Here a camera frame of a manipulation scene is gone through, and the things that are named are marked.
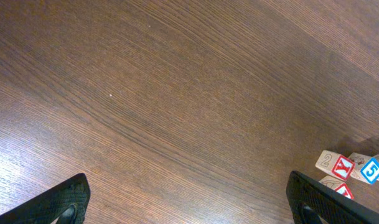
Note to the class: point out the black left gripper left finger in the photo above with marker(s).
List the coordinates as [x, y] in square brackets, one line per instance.
[67, 202]

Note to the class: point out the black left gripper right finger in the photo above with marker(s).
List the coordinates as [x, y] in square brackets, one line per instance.
[312, 202]

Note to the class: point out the red I wooden block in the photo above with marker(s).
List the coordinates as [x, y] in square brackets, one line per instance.
[337, 185]

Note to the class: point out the red Y wooden block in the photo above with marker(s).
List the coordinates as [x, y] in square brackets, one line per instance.
[335, 164]

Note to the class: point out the blue 5 wooden block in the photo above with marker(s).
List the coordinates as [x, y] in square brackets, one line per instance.
[366, 168]

